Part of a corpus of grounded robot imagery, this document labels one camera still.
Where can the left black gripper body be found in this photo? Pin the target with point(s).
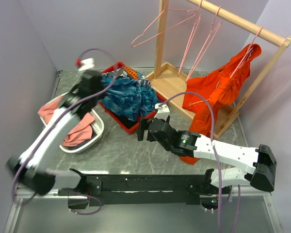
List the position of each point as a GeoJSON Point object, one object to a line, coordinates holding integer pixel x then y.
{"type": "Point", "coordinates": [101, 86]}

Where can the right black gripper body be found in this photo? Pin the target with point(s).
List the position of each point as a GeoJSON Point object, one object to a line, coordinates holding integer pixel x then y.
{"type": "Point", "coordinates": [167, 146]}

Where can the blue leaf-print shorts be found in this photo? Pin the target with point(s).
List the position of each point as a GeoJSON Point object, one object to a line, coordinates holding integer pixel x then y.
{"type": "Point", "coordinates": [130, 98]}

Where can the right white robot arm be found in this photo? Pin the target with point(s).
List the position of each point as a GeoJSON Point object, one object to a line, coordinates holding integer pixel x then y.
{"type": "Point", "coordinates": [249, 165]}

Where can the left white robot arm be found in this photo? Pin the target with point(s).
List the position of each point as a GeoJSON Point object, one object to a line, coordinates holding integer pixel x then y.
{"type": "Point", "coordinates": [30, 168]}

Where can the orange dotted patterned shorts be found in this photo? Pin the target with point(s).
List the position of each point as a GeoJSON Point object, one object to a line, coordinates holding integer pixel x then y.
{"type": "Point", "coordinates": [139, 77]}

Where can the black garment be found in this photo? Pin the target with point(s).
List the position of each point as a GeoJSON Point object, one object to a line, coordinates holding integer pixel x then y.
{"type": "Point", "coordinates": [126, 121]}

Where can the red plastic tray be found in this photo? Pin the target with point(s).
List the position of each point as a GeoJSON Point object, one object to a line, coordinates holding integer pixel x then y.
{"type": "Point", "coordinates": [107, 76]}

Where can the white perforated basket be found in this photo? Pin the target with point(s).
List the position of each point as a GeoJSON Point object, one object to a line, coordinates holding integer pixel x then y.
{"type": "Point", "coordinates": [77, 140]}

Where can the wooden clothes rack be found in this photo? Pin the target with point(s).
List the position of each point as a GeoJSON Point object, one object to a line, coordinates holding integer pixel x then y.
{"type": "Point", "coordinates": [166, 81]}

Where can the dark grey cloth in basket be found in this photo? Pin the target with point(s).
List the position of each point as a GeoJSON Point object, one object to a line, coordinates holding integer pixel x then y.
{"type": "Point", "coordinates": [94, 134]}

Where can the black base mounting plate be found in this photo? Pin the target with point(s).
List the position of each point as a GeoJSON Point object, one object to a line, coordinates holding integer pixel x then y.
{"type": "Point", "coordinates": [149, 189]}

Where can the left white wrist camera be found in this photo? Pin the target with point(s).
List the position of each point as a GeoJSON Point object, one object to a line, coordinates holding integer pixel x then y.
{"type": "Point", "coordinates": [85, 64]}

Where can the pink wire hanger with shorts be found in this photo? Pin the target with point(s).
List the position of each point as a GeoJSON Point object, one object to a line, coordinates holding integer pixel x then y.
{"type": "Point", "coordinates": [246, 55]}

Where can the pink wire hanger far left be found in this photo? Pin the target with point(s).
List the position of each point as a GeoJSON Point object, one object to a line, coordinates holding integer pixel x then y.
{"type": "Point", "coordinates": [161, 21]}

